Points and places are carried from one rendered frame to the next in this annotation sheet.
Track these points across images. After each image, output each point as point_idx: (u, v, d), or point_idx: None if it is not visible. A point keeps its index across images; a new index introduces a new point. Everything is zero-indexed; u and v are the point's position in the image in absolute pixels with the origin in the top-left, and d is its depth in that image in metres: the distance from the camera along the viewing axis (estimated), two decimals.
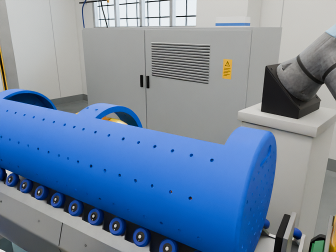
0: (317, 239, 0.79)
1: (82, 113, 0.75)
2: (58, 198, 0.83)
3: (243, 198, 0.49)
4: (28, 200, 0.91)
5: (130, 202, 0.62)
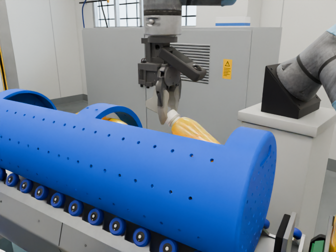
0: (317, 239, 0.79)
1: (82, 113, 0.75)
2: (58, 198, 0.83)
3: (243, 198, 0.49)
4: (28, 200, 0.91)
5: (130, 202, 0.62)
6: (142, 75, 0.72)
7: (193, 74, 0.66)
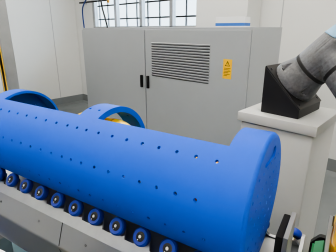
0: (317, 239, 0.79)
1: (85, 113, 0.75)
2: (58, 199, 0.83)
3: (249, 200, 0.49)
4: (28, 200, 0.91)
5: (133, 204, 0.61)
6: None
7: None
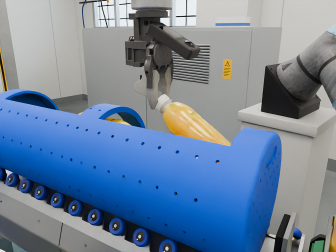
0: (317, 239, 0.79)
1: (85, 113, 0.75)
2: (58, 199, 0.83)
3: (250, 200, 0.49)
4: (28, 200, 0.91)
5: (134, 204, 0.61)
6: (130, 55, 0.66)
7: (185, 50, 0.59)
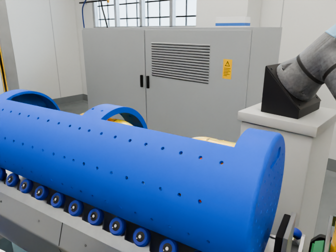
0: (317, 239, 0.79)
1: (88, 114, 0.74)
2: (57, 200, 0.83)
3: (255, 201, 0.48)
4: (28, 200, 0.91)
5: (137, 205, 0.61)
6: None
7: None
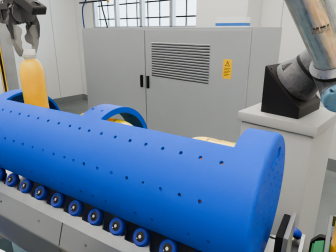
0: (317, 239, 0.79)
1: (88, 114, 0.74)
2: (57, 200, 0.83)
3: (255, 201, 0.48)
4: (28, 200, 0.91)
5: (137, 205, 0.61)
6: (0, 15, 0.87)
7: (30, 7, 0.81)
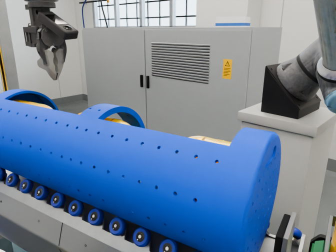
0: (317, 239, 0.79)
1: (85, 113, 0.75)
2: (58, 199, 0.83)
3: (249, 200, 0.49)
4: (28, 200, 0.91)
5: (133, 204, 0.61)
6: (28, 38, 0.83)
7: (62, 32, 0.76)
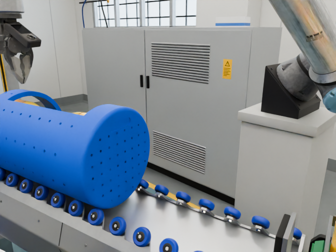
0: (317, 239, 0.79)
1: (0, 96, 0.94)
2: (55, 202, 0.83)
3: (85, 151, 0.68)
4: (28, 200, 0.91)
5: (22, 162, 0.81)
6: None
7: (25, 41, 0.85)
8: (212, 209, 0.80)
